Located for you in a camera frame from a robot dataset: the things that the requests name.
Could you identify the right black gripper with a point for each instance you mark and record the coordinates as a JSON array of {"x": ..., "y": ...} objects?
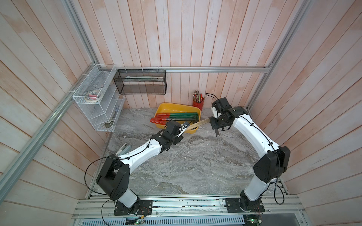
[{"x": 213, "y": 125}]

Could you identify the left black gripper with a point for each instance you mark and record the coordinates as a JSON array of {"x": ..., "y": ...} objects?
[{"x": 178, "y": 139}]

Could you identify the grey hoe red grip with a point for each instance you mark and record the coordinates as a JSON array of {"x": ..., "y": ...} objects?
[
  {"x": 165, "y": 121},
  {"x": 180, "y": 118}
]

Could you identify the green hoe red grip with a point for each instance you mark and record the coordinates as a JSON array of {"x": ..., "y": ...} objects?
[
  {"x": 178, "y": 113},
  {"x": 176, "y": 117}
]

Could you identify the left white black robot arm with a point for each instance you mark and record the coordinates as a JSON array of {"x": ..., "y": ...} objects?
[{"x": 114, "y": 176}]

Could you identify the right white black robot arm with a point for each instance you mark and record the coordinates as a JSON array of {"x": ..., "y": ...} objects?
[{"x": 273, "y": 160}]

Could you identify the yellow plastic storage box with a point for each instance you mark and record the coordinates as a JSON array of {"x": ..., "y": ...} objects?
[{"x": 170, "y": 108}]

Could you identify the red pen holder cup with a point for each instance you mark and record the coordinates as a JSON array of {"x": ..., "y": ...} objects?
[{"x": 199, "y": 105}]

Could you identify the pens in red cup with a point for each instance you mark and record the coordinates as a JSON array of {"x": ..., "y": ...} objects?
[{"x": 198, "y": 97}]

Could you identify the tape roll on shelf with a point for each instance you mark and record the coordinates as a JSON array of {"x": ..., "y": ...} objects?
[{"x": 92, "y": 96}]

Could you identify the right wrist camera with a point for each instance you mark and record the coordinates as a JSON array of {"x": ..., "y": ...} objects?
[{"x": 215, "y": 112}]

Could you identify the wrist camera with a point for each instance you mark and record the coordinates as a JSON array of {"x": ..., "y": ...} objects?
[
  {"x": 183, "y": 128},
  {"x": 215, "y": 112}
]

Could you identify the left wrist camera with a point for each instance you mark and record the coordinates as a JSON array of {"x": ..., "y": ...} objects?
[{"x": 183, "y": 128}]

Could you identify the black mesh wall basket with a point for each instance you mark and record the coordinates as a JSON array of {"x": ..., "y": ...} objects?
[{"x": 141, "y": 82}]

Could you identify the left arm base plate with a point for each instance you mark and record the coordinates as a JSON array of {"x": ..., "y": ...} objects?
[{"x": 141, "y": 207}]

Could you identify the white wire wall shelf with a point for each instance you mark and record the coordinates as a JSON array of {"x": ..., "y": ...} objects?
[{"x": 104, "y": 114}]

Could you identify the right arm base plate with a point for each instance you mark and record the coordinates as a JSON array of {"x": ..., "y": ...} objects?
[{"x": 239, "y": 205}]

